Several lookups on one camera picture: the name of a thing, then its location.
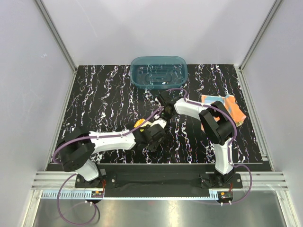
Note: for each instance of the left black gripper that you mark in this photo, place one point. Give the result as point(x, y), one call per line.
point(154, 146)

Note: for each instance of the yellow patterned towel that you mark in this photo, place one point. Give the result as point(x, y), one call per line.
point(141, 124)

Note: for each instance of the teal plastic basin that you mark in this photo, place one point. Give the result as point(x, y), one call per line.
point(158, 72)

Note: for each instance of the orange dotted towel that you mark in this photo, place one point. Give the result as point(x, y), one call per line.
point(229, 103)

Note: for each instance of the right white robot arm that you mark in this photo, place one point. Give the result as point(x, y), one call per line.
point(219, 128)

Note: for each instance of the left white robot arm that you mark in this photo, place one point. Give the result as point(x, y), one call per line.
point(76, 149)

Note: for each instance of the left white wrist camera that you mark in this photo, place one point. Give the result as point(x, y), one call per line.
point(160, 122)

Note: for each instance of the aluminium front rail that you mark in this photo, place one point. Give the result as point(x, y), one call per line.
point(64, 186)

